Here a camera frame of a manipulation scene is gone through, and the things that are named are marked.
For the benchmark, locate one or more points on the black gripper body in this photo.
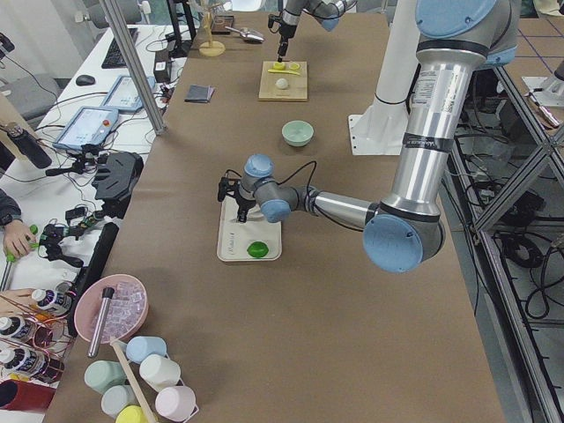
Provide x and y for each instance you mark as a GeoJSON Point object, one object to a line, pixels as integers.
{"type": "Point", "coordinates": [288, 31]}
{"type": "Point", "coordinates": [243, 204]}

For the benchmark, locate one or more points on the white steamed bun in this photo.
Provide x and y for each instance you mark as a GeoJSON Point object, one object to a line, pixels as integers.
{"type": "Point", "coordinates": [282, 84]}

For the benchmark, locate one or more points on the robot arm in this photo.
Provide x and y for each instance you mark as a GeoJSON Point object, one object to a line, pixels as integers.
{"type": "Point", "coordinates": [326, 14]}
{"type": "Point", "coordinates": [456, 38]}

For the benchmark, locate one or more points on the mint green bowl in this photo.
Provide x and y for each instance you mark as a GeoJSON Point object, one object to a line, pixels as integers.
{"type": "Point", "coordinates": [297, 133]}

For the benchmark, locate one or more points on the pink ribbed bowl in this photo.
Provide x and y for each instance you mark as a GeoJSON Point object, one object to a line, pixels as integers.
{"type": "Point", "coordinates": [128, 308]}

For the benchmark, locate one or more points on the metal tube in bowl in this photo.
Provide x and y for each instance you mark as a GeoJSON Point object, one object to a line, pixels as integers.
{"type": "Point", "coordinates": [94, 346]}

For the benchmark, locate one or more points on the person's hand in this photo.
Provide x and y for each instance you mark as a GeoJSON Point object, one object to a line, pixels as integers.
{"type": "Point", "coordinates": [18, 238]}

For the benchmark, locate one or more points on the yellow plastic knife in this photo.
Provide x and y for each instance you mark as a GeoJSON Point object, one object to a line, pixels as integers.
{"type": "Point", "coordinates": [284, 71]}

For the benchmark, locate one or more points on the cream rabbit tray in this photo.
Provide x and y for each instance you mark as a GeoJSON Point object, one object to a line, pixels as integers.
{"type": "Point", "coordinates": [234, 237]}

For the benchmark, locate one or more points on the bamboo cutting board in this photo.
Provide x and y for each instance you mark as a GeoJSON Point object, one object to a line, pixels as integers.
{"type": "Point", "coordinates": [298, 85]}

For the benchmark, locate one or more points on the green lime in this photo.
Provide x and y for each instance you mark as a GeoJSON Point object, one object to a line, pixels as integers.
{"type": "Point", "coordinates": [258, 249]}

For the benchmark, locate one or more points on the metal scoop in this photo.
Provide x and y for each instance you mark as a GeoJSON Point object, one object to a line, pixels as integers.
{"type": "Point", "coordinates": [249, 35]}

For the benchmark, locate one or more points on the dark tray at table edge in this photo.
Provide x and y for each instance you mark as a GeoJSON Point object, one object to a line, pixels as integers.
{"type": "Point", "coordinates": [220, 24]}

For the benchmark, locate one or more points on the wooden mug tree stand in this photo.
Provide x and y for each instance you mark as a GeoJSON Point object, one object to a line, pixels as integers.
{"type": "Point", "coordinates": [210, 47]}

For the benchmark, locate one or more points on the grey folded cloth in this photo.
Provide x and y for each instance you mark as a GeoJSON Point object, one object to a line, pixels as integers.
{"type": "Point", "coordinates": [199, 93]}

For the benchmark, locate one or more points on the black controller device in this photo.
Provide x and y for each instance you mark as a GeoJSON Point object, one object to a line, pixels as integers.
{"type": "Point", "coordinates": [116, 176]}

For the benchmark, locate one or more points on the blue teach pendant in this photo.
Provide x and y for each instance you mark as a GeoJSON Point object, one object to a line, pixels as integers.
{"type": "Point", "coordinates": [89, 126]}
{"type": "Point", "coordinates": [123, 96]}

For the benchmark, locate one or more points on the black keyboard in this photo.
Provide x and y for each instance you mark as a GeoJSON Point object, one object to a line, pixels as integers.
{"type": "Point", "coordinates": [113, 58]}

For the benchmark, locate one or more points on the blue plastic cup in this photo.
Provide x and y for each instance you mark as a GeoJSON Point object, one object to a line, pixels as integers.
{"type": "Point", "coordinates": [140, 347]}

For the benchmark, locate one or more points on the white plastic cup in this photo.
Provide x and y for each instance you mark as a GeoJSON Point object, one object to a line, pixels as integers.
{"type": "Point", "coordinates": [160, 372]}

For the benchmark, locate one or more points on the black computer mouse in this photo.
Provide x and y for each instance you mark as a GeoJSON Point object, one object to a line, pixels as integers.
{"type": "Point", "coordinates": [85, 80]}

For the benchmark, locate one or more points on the pink plastic cup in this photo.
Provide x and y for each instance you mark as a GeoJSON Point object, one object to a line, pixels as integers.
{"type": "Point", "coordinates": [177, 403]}

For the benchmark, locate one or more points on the green plastic cup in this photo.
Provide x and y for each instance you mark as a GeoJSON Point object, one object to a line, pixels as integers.
{"type": "Point", "coordinates": [102, 375]}

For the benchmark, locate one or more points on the grey plastic cup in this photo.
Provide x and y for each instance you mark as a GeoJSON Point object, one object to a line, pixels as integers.
{"type": "Point", "coordinates": [116, 398]}

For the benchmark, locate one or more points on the yellow plastic cup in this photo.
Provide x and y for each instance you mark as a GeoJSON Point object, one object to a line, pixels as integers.
{"type": "Point", "coordinates": [131, 414]}

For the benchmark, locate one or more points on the aluminium frame post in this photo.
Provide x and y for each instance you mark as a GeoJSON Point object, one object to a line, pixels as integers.
{"type": "Point", "coordinates": [117, 23]}

